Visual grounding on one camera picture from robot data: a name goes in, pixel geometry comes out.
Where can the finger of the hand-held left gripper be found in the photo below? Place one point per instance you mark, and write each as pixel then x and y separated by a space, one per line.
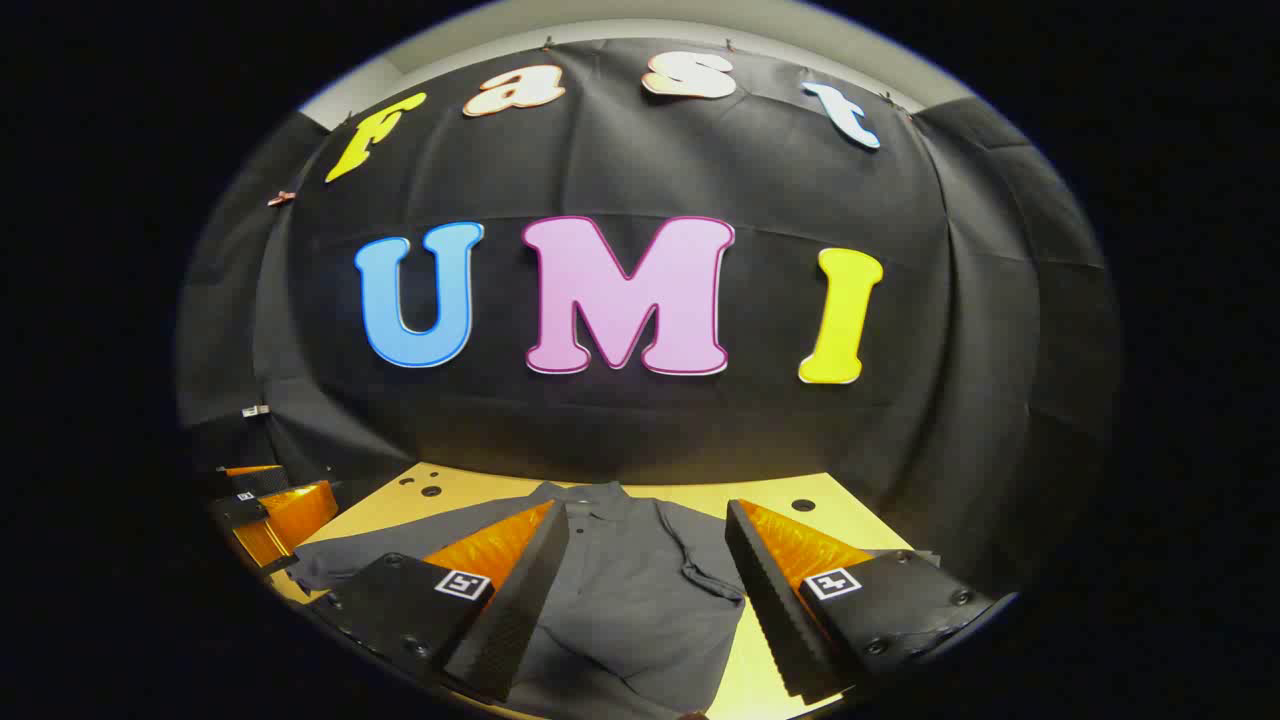
pixel 300 515
pixel 262 483

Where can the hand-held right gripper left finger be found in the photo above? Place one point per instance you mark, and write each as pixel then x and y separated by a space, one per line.
pixel 520 610

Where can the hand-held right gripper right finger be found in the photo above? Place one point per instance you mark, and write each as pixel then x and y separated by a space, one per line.
pixel 775 610

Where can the grey polo shirt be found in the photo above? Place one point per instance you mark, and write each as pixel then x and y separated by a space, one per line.
pixel 640 600

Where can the black backdrop cloth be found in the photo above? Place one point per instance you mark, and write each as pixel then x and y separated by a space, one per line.
pixel 700 430

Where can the small copper cloth clip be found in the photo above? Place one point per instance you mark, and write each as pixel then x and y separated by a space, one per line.
pixel 282 197

